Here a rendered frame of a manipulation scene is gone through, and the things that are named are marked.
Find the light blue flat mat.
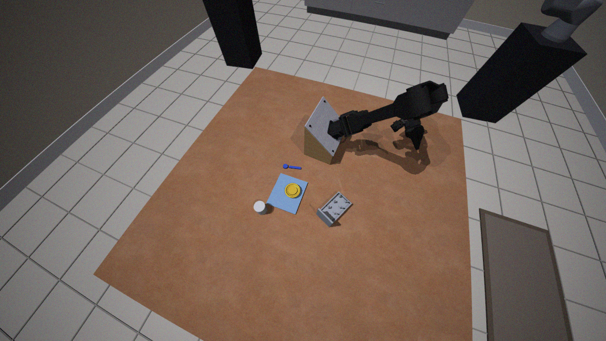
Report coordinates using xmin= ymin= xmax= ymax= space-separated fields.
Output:
xmin=266 ymin=173 xmax=308 ymax=215

